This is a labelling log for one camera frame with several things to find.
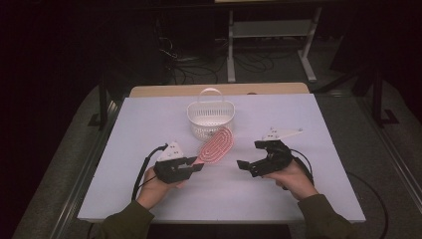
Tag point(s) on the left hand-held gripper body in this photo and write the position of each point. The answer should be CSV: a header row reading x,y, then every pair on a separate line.
x,y
172,169

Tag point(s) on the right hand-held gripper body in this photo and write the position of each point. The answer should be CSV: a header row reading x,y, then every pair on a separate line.
x,y
273,159

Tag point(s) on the pink hair brush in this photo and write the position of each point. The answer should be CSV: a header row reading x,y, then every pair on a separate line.
x,y
215,146

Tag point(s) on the white plastic basket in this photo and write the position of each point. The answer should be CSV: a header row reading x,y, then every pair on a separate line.
x,y
209,116

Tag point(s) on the person's left hand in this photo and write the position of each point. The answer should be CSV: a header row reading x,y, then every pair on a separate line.
x,y
154,191

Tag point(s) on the person's right hand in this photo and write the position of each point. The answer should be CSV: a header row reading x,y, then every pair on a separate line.
x,y
293,181

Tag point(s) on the white board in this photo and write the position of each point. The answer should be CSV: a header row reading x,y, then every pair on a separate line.
x,y
232,199

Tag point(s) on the black metal stand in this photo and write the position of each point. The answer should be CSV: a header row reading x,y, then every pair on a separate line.
x,y
103,109
378,106

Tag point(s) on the white metal desk frame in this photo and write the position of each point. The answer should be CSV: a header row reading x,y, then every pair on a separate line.
x,y
265,29

